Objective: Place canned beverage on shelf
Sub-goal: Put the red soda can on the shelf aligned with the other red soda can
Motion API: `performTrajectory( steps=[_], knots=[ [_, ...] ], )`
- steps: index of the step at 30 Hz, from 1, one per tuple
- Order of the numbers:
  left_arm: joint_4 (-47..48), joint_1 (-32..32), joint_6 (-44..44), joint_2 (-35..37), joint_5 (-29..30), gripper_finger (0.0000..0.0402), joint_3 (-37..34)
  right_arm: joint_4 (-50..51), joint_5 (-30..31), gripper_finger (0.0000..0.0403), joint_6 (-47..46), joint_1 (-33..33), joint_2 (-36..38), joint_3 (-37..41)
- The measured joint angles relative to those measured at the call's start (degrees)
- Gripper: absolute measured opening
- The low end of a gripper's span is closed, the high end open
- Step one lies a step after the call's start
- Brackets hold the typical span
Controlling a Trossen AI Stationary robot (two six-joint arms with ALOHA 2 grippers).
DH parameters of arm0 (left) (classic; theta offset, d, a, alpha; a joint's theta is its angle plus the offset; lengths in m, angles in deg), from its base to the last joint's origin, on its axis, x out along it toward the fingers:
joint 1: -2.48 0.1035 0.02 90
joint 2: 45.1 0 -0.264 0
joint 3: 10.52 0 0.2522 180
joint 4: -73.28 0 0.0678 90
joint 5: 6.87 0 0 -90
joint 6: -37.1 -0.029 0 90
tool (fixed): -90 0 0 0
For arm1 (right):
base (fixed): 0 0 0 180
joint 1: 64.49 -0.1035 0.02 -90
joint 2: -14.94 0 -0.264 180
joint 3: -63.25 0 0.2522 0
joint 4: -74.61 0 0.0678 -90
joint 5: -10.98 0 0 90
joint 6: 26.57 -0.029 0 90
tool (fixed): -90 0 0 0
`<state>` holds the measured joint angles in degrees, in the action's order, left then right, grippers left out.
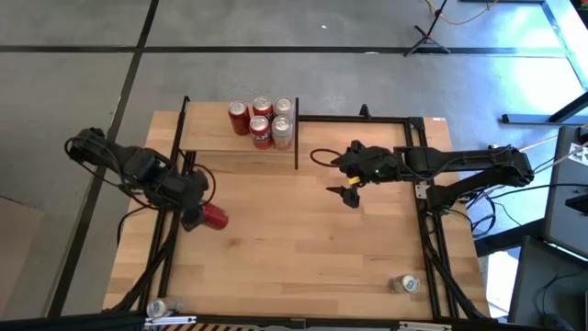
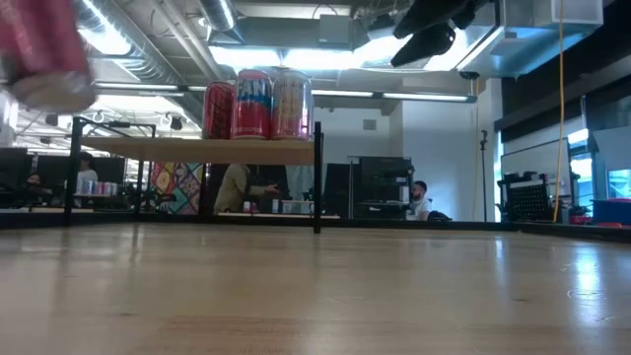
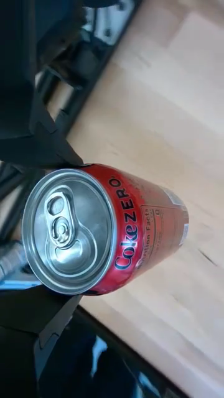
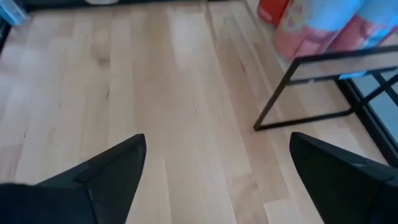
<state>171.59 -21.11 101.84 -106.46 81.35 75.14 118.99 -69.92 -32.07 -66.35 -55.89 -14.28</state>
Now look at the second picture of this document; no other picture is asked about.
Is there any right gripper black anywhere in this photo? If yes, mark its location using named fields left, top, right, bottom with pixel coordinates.
left=390, top=0, right=497, bottom=69

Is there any blue storage bin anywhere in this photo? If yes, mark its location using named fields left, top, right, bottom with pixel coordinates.
left=591, top=198, right=631, bottom=227

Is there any silver ceiling duct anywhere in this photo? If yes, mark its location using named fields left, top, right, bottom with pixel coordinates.
left=198, top=0, right=239, bottom=32

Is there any person in tan jacket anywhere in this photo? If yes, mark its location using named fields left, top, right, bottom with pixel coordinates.
left=212, top=163, right=281, bottom=216

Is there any grey ceiling junction box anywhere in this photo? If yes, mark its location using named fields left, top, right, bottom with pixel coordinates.
left=318, top=14, right=354, bottom=46

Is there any long ceiling light strip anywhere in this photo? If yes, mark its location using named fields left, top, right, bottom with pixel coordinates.
left=313, top=90, right=469, bottom=103

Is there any yellow hanging cable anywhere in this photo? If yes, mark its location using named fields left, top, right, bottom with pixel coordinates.
left=551, top=0, right=567, bottom=223

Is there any wooden shelf black frame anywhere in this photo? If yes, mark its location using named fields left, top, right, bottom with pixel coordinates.
left=63, top=116, right=325, bottom=236

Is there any thin black stand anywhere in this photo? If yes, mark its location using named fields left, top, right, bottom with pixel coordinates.
left=479, top=129, right=490, bottom=223

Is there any black equipment cabinet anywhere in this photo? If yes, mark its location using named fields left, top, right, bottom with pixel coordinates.
left=358, top=156, right=415, bottom=221

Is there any red blue Fanta can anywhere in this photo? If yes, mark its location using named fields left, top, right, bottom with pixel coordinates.
left=231, top=68, right=274, bottom=141

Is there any dark red soda can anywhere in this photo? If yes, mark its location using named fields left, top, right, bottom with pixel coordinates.
left=202, top=81, right=237, bottom=141

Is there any seated person at desk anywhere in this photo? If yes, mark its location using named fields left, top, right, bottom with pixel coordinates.
left=24, top=172, right=50, bottom=203

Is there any pink and white soda can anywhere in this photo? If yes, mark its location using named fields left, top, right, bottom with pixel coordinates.
left=270, top=68, right=316, bottom=142

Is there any person in white shirt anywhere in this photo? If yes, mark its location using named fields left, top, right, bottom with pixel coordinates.
left=406, top=179, right=434, bottom=222

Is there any large silver spiral duct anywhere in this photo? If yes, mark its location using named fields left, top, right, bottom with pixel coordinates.
left=73, top=0, right=178, bottom=85

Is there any white hanging ceiling box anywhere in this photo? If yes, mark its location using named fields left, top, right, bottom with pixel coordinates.
left=550, top=0, right=604, bottom=27

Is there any black perforated rack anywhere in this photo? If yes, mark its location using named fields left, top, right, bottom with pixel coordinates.
left=496, top=171, right=556, bottom=224

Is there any colourful patchwork poster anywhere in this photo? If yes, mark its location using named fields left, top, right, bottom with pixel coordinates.
left=150, top=162, right=204, bottom=216

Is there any standing person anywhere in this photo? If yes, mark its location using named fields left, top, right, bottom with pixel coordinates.
left=74, top=151, right=100, bottom=208

